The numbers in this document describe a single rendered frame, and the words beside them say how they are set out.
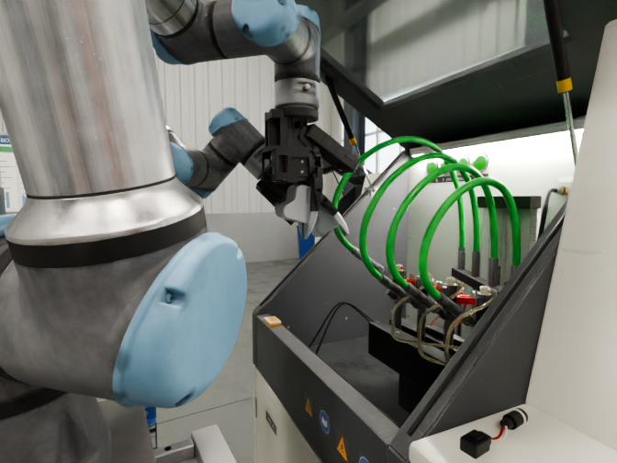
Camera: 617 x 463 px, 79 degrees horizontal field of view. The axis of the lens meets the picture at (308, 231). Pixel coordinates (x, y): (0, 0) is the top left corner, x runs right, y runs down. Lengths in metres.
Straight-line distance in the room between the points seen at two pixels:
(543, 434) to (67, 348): 0.55
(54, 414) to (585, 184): 0.69
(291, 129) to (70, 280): 0.46
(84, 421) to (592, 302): 0.61
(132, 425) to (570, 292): 0.59
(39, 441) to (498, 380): 0.54
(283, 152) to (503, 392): 0.48
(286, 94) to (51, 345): 0.47
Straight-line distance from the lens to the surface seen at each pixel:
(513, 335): 0.63
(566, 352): 0.66
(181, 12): 0.57
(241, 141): 0.78
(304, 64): 0.63
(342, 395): 0.69
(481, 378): 0.61
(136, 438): 0.47
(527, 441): 0.60
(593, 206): 0.67
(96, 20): 0.24
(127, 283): 0.23
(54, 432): 0.39
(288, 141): 0.62
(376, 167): 7.10
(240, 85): 7.82
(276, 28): 0.53
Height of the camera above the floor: 1.28
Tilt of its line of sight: 5 degrees down
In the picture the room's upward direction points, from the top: straight up
